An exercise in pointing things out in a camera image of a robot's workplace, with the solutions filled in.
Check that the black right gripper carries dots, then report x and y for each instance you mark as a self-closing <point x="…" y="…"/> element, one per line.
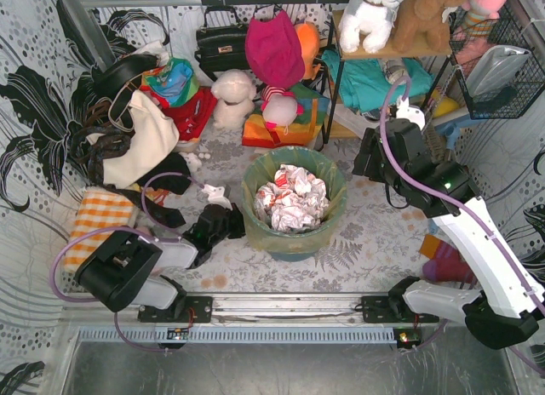
<point x="367" y="155"/>

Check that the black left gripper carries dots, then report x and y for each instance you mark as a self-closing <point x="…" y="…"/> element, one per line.
<point x="234" y="220"/>

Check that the yellow trash bag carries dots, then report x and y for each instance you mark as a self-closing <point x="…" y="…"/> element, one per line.
<point x="294" y="224"/>

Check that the teal trash bin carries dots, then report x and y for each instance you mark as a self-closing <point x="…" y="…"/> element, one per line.
<point x="294" y="199"/>

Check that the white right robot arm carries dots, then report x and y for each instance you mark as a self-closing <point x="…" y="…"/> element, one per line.
<point x="506" y="309"/>

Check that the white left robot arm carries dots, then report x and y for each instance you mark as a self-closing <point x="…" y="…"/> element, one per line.
<point x="124" y="269"/>

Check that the crumpled paper trash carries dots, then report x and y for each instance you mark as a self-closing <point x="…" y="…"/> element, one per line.
<point x="294" y="202"/>

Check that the rainbow striped bag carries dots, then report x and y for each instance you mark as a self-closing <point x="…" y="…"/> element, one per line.
<point x="301" y="132"/>

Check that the cream canvas tote bag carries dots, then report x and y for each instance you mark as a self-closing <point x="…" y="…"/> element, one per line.
<point x="119" y="158"/>

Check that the magenta cloth bag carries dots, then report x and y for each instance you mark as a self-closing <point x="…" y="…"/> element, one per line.
<point x="273" y="51"/>

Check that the teal folded cloth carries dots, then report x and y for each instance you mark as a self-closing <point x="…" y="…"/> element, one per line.
<point x="363" y="85"/>

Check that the wooden shelf rack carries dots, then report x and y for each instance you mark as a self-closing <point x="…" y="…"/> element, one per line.
<point x="332" y="127"/>

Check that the brown teddy bear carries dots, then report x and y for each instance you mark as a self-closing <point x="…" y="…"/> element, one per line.
<point x="425" y="17"/>

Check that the silver pouch in basket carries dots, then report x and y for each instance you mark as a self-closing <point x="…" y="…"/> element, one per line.
<point x="496" y="68"/>

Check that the orange checkered towel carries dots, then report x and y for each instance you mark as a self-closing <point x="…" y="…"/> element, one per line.
<point x="98" y="209"/>

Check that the striped colourful sock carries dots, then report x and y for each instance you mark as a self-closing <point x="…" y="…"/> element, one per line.
<point x="445" y="263"/>

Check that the pink doll striped hat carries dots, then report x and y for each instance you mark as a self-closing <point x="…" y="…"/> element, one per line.
<point x="279" y="108"/>

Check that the white fluffy plush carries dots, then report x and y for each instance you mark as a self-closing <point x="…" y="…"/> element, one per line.
<point x="235" y="93"/>

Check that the white plush dog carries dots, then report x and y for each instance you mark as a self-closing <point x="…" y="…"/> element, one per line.
<point x="367" y="24"/>

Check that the orange plush toy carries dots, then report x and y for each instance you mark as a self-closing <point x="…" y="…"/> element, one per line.
<point x="308" y="36"/>

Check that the colorful printed cloth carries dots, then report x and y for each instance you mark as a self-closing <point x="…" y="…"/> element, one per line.
<point x="172" y="85"/>

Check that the pink plush toy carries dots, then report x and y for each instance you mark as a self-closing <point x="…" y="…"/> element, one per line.
<point x="480" y="16"/>

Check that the black handbag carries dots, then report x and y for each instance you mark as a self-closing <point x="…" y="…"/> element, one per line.
<point x="221" y="48"/>

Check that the black round hat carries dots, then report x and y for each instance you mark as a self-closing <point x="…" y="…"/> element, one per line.
<point x="109" y="82"/>

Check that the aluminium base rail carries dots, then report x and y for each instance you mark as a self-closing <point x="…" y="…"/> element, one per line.
<point x="277" y="318"/>

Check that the black wire basket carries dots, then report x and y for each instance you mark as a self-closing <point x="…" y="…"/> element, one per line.
<point x="514" y="99"/>

